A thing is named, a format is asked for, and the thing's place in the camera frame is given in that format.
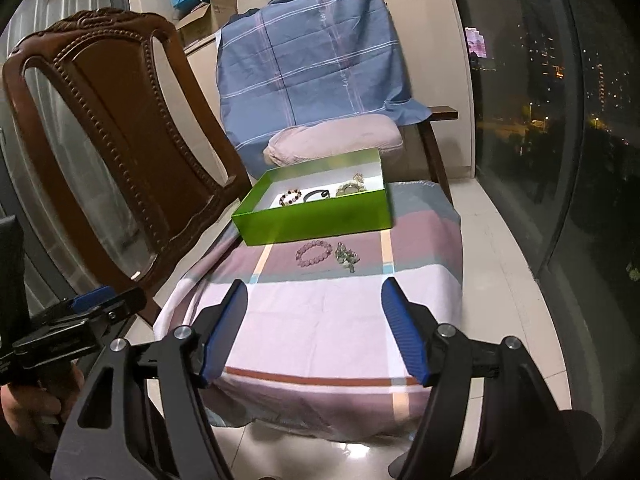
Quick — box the blue plaid cloth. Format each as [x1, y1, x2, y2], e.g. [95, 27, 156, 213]
[215, 0, 431, 173]

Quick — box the green bead bracelet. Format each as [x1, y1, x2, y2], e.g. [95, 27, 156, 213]
[334, 242, 361, 273]

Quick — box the paper on window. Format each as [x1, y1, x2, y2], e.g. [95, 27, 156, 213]
[464, 26, 488, 58]

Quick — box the pink plaid sheet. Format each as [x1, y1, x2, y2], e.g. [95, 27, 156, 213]
[152, 180, 462, 443]

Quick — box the cardboard box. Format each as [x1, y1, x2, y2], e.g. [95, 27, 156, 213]
[176, 0, 238, 46]

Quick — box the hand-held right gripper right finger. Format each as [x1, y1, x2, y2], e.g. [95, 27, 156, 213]
[381, 276, 568, 480]

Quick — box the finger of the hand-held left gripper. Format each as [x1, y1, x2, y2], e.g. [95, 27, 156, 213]
[80, 287, 147, 328]
[67, 285, 117, 312]

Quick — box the carved wooden chair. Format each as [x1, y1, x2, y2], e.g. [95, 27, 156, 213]
[1, 7, 253, 326]

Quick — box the pink bead bracelet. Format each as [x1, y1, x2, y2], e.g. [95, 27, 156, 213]
[295, 241, 333, 265]

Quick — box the pink cushion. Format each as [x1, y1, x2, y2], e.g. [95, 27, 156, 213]
[263, 115, 405, 167]

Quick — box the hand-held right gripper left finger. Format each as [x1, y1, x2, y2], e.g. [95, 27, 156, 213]
[50, 280, 249, 480]

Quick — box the green box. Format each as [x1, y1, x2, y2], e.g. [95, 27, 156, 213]
[231, 148, 392, 247]

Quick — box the wooden armchair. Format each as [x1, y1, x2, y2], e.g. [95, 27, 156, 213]
[400, 105, 458, 206]

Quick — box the person's left hand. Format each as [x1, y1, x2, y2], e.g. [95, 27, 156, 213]
[0, 360, 86, 441]

